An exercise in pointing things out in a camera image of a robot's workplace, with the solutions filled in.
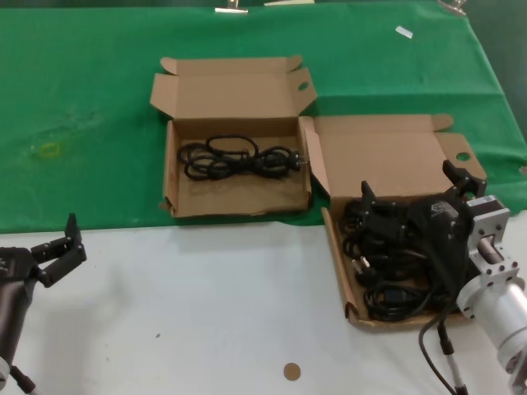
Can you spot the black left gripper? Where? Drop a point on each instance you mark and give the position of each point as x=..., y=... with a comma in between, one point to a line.
x=14, y=265

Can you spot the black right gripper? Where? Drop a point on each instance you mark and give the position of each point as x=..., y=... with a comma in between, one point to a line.
x=440, y=230

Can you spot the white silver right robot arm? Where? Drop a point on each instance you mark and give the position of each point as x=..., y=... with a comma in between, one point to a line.
x=506, y=308

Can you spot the cardboard box with round hole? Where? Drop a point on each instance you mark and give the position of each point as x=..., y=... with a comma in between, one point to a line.
x=383, y=160

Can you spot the cardboard box with torn rim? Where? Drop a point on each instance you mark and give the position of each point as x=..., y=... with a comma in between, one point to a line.
x=239, y=197

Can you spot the yellow rubber band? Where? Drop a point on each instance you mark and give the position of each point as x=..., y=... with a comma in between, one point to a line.
x=42, y=151

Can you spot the white tape strip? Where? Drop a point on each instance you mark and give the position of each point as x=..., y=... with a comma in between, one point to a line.
x=404, y=32

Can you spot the green table cloth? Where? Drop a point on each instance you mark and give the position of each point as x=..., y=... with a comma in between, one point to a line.
x=82, y=82

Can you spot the round brown cardboard disc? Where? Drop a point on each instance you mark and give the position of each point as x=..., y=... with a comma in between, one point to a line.
x=292, y=371

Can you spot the pale paper sheet edge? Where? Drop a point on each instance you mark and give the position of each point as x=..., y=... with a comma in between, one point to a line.
x=288, y=2

